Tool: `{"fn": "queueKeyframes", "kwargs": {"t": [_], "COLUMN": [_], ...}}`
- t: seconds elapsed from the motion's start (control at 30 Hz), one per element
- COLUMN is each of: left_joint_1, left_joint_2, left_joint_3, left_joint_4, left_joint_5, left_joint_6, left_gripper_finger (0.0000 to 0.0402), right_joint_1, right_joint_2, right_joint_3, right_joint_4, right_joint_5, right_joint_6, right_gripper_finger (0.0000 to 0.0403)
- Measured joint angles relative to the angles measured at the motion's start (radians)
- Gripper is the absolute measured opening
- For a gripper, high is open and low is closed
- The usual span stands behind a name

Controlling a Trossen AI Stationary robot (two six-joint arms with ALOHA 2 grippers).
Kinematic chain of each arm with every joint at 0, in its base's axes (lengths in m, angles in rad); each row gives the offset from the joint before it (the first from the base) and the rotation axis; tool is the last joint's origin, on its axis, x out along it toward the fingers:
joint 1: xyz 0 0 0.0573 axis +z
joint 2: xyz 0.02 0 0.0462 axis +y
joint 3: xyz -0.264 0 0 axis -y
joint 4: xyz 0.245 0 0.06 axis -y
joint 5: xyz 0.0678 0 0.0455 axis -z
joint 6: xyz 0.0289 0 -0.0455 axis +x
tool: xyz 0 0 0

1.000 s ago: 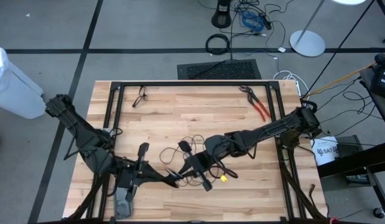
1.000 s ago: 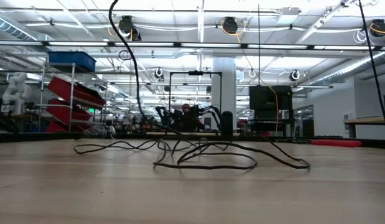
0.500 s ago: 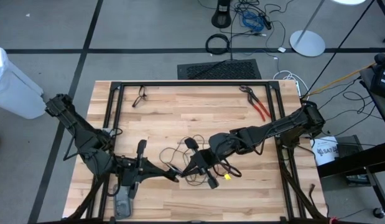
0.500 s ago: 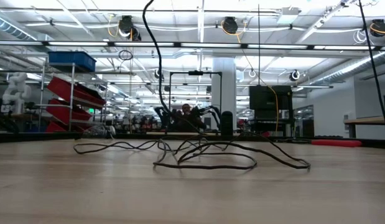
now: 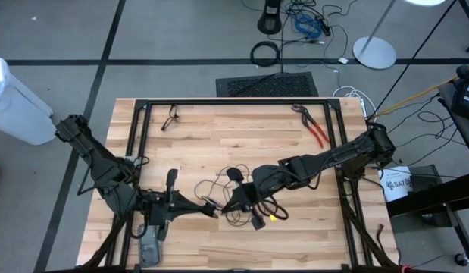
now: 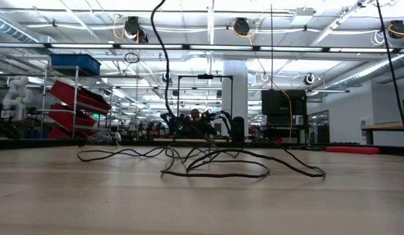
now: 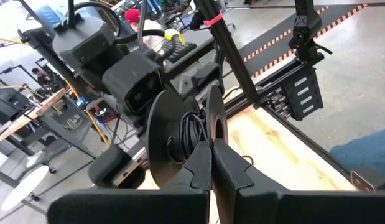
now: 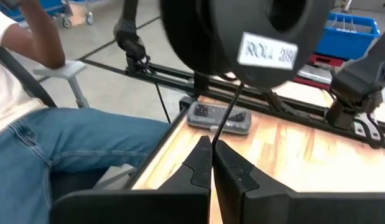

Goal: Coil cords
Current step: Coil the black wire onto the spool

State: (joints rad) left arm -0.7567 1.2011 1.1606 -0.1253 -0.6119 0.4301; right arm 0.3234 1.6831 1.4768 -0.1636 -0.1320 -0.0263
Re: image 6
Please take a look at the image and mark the wooden table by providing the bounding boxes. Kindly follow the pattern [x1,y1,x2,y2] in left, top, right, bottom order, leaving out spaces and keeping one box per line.
[360,121,404,146]

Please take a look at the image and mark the black background station frame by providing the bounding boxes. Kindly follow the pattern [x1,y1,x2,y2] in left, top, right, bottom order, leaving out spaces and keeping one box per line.
[177,74,234,138]

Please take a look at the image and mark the thin black cord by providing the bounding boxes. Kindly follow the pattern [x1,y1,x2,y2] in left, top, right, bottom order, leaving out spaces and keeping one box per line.
[76,0,326,180]

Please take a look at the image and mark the yellow hanging cable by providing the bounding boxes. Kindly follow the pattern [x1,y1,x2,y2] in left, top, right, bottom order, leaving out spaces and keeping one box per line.
[232,24,293,140]

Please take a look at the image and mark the black equipment with hose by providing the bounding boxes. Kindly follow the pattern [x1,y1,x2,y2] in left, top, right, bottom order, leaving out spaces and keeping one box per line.
[0,102,22,141]

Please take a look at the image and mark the thin black slanted pole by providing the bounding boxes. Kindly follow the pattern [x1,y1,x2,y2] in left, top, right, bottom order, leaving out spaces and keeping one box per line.
[376,0,404,147]

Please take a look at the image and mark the blue plastic storage bin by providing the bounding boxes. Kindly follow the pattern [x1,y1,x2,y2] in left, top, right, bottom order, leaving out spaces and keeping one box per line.
[50,54,102,76]

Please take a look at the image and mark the hanging black cable loop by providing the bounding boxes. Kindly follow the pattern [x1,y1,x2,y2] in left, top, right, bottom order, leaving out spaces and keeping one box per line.
[124,52,140,65]

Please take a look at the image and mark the black cylinder stand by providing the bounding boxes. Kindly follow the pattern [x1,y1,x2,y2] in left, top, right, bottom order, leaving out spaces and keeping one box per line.
[232,116,245,143]

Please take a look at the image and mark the metal shelf rack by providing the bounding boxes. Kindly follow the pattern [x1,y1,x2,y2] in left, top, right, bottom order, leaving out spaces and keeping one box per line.
[38,65,115,140]

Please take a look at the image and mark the red-handled pliers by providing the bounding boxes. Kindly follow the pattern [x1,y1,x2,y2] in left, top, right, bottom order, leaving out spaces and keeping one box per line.
[288,145,381,155]

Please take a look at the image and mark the white square column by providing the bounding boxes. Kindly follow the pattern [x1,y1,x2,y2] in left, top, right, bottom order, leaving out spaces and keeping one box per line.
[222,60,249,138]

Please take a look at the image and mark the black ceiling cable reel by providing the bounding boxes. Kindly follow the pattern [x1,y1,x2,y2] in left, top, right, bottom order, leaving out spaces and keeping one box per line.
[125,16,149,44]
[388,20,404,40]
[232,18,251,37]

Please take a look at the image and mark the person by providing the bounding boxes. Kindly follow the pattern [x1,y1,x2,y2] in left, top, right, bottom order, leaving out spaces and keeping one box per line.
[185,108,219,138]

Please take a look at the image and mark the black monitor cart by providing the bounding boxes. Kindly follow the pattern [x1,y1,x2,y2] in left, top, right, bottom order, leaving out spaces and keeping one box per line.
[261,89,309,142]

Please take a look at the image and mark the red plastic storage bin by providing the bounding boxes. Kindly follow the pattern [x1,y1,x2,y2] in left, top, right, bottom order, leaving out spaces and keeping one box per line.
[47,127,72,140]
[48,103,97,131]
[50,80,112,114]

